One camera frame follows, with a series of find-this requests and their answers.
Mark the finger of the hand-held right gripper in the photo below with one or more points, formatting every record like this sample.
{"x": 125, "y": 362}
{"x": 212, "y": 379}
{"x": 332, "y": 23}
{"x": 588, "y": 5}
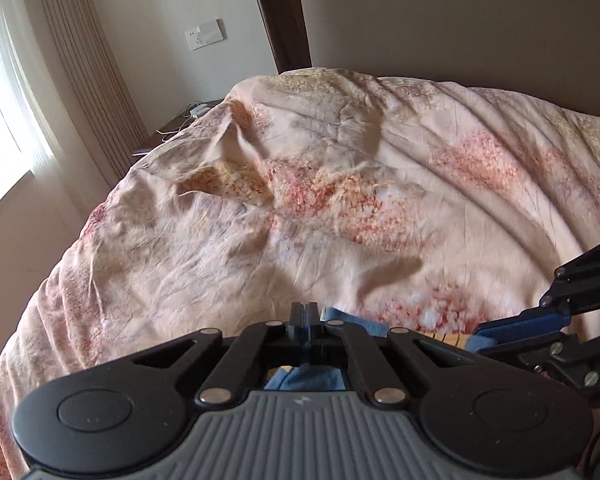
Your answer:
{"x": 555, "y": 355}
{"x": 522, "y": 324}

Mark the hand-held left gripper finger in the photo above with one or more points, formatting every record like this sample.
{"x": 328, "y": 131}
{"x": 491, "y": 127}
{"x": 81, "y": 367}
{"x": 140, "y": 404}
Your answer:
{"x": 300, "y": 327}
{"x": 312, "y": 327}

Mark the blue bear print pants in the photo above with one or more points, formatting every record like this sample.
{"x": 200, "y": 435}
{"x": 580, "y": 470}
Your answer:
{"x": 310, "y": 380}

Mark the pink floral bed blanket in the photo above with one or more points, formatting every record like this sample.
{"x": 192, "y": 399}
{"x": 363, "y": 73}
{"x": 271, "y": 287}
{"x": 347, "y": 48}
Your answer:
{"x": 300, "y": 200}

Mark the dark wooden nightstand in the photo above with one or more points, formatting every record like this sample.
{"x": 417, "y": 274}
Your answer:
{"x": 172, "y": 132}

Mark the white charger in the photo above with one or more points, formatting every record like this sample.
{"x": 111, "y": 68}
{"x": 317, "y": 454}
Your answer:
{"x": 200, "y": 110}

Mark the beige upholstered headboard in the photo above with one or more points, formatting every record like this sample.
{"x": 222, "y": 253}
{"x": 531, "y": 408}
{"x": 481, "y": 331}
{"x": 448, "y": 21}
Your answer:
{"x": 455, "y": 25}

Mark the dark wooden panel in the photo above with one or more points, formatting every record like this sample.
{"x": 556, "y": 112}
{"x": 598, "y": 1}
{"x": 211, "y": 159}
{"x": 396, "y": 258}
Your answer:
{"x": 280, "y": 15}

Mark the beige pleated curtain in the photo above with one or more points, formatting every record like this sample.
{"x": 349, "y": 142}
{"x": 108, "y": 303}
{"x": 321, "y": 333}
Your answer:
{"x": 90, "y": 60}

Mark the white sheer curtain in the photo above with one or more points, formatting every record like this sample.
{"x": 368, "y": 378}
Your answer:
{"x": 15, "y": 60}

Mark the white wall socket plate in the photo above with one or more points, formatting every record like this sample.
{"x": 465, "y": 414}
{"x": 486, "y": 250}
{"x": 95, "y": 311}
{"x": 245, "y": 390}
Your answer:
{"x": 206, "y": 34}

